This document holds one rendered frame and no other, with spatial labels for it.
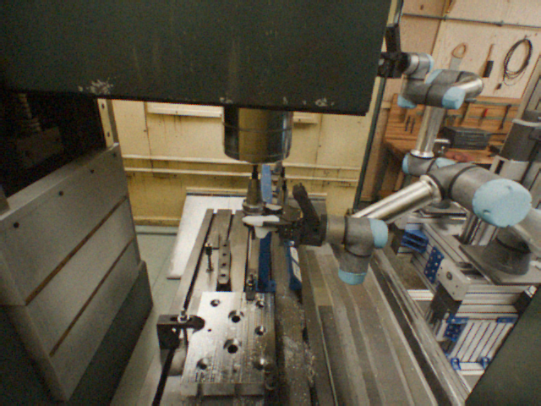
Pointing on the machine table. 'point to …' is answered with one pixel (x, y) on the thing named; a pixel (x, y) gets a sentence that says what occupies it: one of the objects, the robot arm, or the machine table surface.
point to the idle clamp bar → (224, 266)
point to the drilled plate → (232, 384)
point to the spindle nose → (256, 134)
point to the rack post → (265, 266)
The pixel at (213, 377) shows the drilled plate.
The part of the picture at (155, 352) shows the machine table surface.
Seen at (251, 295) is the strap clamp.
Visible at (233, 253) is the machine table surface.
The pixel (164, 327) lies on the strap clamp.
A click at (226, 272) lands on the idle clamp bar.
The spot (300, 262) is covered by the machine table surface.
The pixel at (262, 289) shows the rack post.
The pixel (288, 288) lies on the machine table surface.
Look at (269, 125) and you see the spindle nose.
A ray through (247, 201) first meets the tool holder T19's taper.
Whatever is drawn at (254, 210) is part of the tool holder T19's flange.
